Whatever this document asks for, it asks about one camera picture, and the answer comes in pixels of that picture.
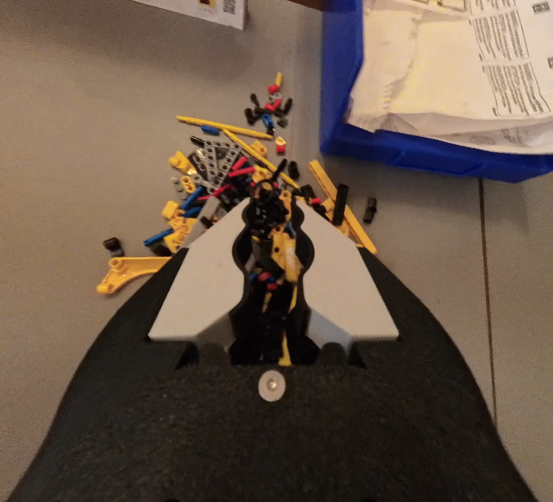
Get pile of building bricks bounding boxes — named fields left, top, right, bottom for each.
left=96, top=72, right=378, bottom=366

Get white printed paper sheets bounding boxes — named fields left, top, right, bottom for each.
left=346, top=0, right=553, bottom=154

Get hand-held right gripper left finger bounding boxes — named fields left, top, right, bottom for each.
left=148, top=198, right=252, bottom=344

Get blue plastic bin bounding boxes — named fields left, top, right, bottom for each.
left=320, top=0, right=553, bottom=184

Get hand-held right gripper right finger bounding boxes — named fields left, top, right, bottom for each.
left=291, top=197, right=399, bottom=357

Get small black Lego subassembly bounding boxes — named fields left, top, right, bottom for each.
left=254, top=180, right=278, bottom=204

